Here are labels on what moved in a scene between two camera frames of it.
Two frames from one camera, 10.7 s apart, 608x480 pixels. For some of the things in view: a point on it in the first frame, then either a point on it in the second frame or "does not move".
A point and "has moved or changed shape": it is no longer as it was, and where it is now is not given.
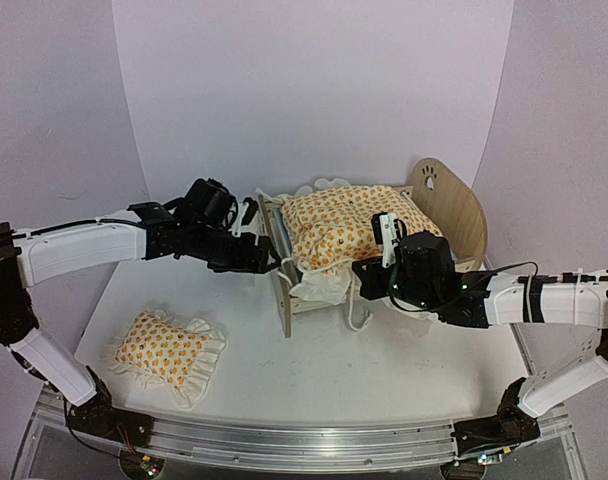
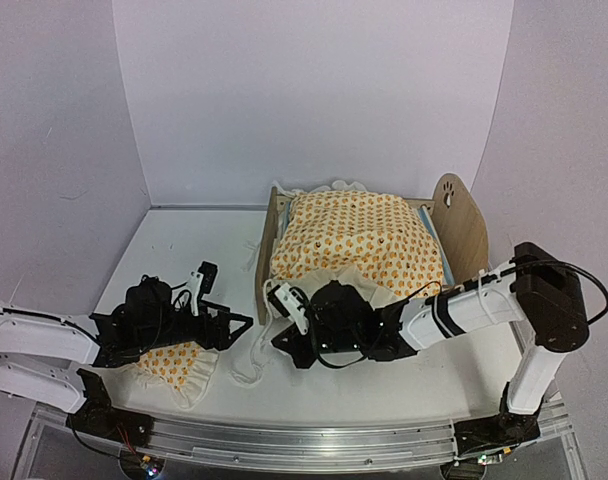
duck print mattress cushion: x=328 y=228 does not move
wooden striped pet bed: x=449 y=200 has moved or changed shape
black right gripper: x=372 y=289 → x=295 y=347
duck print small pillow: x=180 y=357 does not move
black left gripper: x=245 y=263 → x=219 y=340
